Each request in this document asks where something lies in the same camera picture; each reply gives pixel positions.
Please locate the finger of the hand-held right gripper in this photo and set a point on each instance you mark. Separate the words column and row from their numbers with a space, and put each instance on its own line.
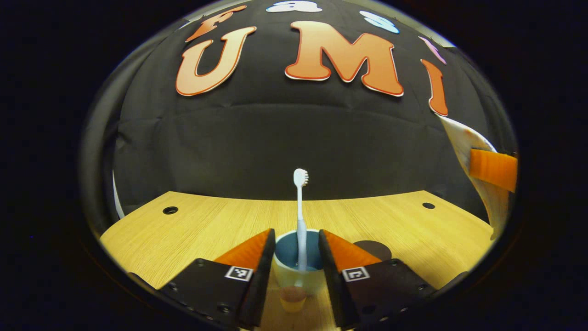
column 494, row 168

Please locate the wooden desktop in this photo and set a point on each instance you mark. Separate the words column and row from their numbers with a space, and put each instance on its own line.
column 193, row 230

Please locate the white toothpaste tube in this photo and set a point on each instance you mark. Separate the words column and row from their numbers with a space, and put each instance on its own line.
column 459, row 138

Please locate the black backdrop cloth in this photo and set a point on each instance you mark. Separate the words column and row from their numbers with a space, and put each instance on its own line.
column 275, row 147

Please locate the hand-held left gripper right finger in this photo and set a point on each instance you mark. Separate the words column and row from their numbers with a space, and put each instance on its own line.
column 386, row 289

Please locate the white toothbrush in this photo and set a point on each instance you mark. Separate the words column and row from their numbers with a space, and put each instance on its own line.
column 301, row 220

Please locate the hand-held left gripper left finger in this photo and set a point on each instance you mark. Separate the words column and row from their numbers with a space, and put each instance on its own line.
column 216, row 289

